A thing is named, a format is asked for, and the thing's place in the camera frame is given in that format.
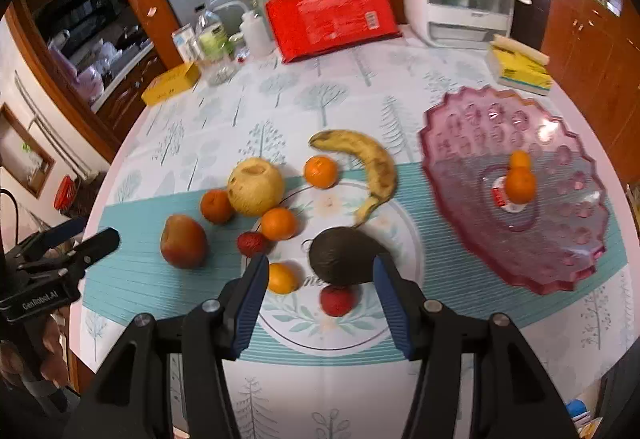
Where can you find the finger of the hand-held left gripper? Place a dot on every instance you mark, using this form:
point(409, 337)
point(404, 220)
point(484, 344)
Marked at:
point(100, 241)
point(60, 231)

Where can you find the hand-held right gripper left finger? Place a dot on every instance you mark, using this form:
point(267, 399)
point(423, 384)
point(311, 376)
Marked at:
point(250, 309)

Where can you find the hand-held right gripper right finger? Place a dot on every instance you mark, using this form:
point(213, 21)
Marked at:
point(387, 314)

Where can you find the orange mandarin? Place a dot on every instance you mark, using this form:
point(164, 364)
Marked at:
point(282, 279)
point(520, 185)
point(217, 206)
point(279, 223)
point(520, 159)
point(322, 171)

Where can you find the red strawberry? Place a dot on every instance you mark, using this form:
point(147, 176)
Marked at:
point(251, 243)
point(338, 301)

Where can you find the dark avocado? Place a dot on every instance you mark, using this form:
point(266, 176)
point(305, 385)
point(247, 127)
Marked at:
point(345, 256)

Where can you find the red apple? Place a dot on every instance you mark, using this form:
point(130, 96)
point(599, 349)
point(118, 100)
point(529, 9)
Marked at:
point(182, 241)

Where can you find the yellow pear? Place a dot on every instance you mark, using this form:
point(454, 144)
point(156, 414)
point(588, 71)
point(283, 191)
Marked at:
point(255, 189)

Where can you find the pink glass plate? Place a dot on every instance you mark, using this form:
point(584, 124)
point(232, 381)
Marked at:
point(475, 219)

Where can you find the spotted yellow banana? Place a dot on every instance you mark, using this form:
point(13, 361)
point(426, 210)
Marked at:
point(380, 169)

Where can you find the person's left hand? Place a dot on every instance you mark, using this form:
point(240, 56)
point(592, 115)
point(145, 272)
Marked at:
point(57, 349)

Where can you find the red basket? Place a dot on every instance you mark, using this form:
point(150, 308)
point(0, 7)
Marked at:
point(65, 194)

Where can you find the yellow flat box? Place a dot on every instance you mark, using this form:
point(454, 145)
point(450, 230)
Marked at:
point(170, 84)

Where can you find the small white box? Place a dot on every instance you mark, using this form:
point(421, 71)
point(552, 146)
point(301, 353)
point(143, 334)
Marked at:
point(185, 44)

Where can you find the clear plastic bottle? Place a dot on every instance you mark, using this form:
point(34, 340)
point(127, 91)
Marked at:
point(212, 39)

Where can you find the tree print tablecloth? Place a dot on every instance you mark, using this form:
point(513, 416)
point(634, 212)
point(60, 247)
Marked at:
point(350, 84)

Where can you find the white squeeze bottle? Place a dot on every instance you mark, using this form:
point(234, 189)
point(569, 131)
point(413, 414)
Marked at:
point(256, 36)

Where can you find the red snack package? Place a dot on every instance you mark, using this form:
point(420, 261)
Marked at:
point(330, 19)

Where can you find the wooden cabinet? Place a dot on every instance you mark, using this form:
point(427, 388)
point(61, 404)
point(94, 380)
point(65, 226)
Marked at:
point(585, 49)

